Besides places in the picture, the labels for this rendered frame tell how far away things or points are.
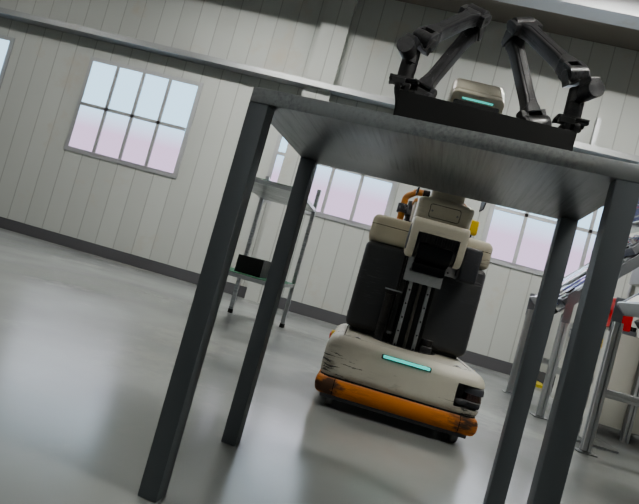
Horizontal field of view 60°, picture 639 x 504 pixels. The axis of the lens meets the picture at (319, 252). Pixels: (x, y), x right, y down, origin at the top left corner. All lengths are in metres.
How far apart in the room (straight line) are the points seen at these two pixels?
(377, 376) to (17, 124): 5.96
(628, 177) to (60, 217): 6.31
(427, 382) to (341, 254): 3.79
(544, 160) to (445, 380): 1.29
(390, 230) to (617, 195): 1.53
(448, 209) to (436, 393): 0.70
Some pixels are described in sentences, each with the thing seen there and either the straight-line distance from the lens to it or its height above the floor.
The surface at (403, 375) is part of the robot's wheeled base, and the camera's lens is 2.13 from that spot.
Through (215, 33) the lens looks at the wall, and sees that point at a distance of 6.70.
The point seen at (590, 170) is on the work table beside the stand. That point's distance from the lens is 1.02.
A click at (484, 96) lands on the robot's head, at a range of 2.26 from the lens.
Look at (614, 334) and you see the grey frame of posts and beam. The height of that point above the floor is 0.58.
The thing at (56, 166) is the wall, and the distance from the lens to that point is 6.98.
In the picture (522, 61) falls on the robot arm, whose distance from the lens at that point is 2.34.
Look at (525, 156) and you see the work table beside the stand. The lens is 1.01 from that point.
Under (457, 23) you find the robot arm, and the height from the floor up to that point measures 1.47.
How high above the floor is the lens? 0.49
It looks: 2 degrees up
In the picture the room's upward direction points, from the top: 16 degrees clockwise
